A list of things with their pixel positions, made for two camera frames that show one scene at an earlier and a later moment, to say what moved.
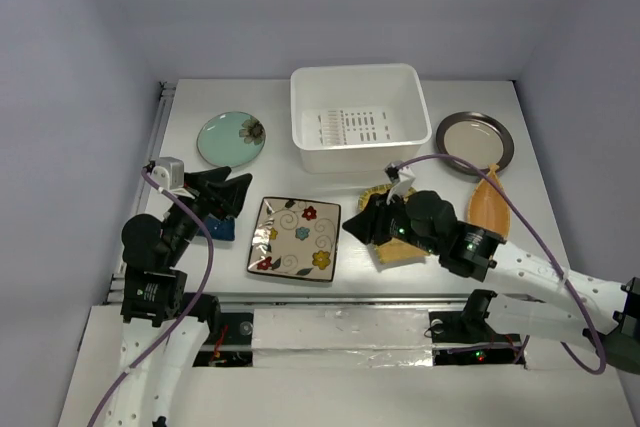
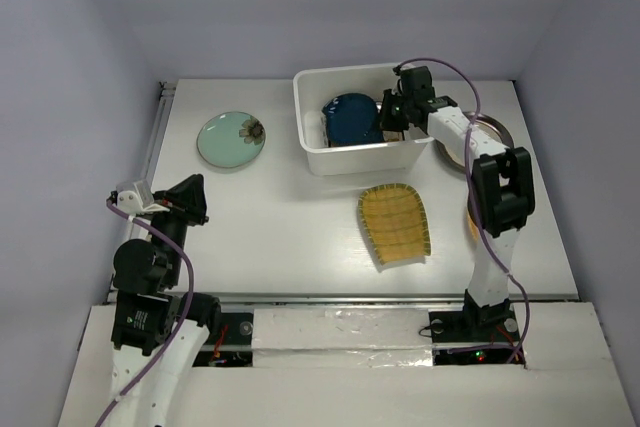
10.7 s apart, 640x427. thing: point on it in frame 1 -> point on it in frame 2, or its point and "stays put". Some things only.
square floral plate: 295,238 -> 387,136
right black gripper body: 394,222 -> 409,101
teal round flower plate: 231,139 stays put
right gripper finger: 360,226 -> 392,112
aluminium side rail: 157,125 stays put
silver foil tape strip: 341,338 stays put
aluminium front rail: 358,299 stays put
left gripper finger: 228,195 -> 189,196
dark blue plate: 220,229 -> 352,118
